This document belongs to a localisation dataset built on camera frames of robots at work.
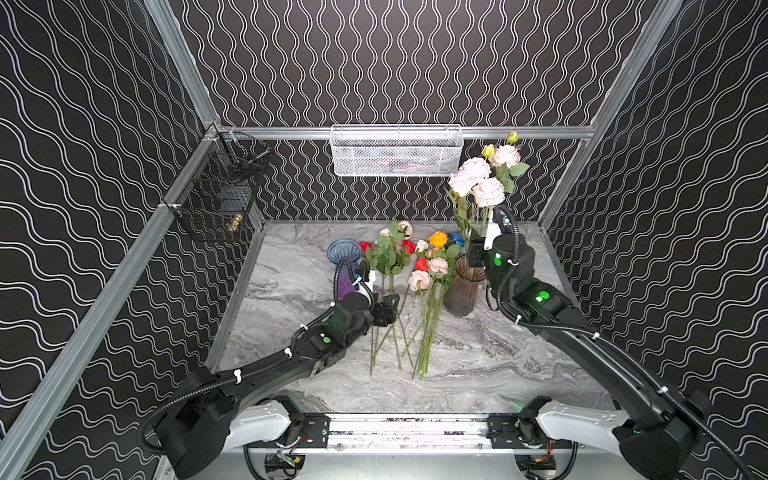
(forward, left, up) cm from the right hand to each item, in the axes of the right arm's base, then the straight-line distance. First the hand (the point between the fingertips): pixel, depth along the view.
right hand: (485, 231), depth 71 cm
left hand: (-9, +20, -15) cm, 27 cm away
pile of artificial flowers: (+9, +14, -29) cm, 33 cm away
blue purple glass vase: (+6, +38, -13) cm, 41 cm away
